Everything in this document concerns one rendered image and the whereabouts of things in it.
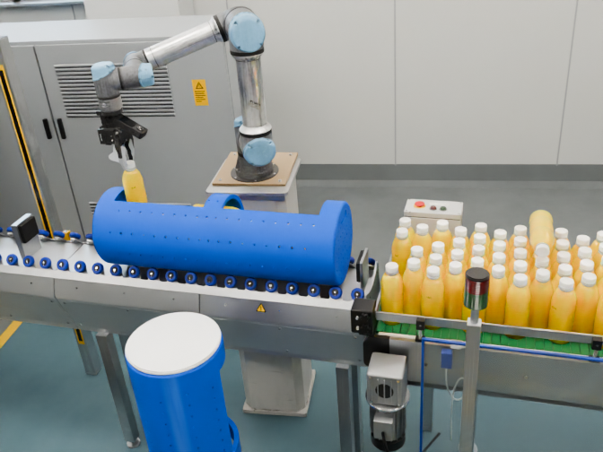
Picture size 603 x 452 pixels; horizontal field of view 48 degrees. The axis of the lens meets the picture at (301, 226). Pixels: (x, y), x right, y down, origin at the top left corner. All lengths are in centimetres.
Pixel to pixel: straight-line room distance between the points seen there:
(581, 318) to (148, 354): 127
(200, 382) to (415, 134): 338
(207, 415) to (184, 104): 215
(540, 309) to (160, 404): 115
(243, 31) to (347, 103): 275
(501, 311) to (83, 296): 150
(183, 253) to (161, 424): 59
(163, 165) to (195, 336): 210
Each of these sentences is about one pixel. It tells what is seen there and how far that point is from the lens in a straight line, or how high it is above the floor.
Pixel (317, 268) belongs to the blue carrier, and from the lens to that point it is 216.
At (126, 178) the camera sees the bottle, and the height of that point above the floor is 130.
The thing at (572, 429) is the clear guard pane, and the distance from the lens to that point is 227.
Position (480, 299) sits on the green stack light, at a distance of 182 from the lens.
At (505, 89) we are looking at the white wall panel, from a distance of 491.
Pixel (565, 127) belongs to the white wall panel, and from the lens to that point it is 507.
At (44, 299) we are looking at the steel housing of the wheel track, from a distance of 278.
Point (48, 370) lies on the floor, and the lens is 378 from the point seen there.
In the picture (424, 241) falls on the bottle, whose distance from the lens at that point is 231.
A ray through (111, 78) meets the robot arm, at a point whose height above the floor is 165.
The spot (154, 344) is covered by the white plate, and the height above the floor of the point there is 104.
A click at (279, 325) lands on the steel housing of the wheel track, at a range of 235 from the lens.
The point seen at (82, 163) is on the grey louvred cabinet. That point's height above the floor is 72.
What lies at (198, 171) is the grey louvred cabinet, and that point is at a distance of 393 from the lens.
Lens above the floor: 225
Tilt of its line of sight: 29 degrees down
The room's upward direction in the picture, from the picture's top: 5 degrees counter-clockwise
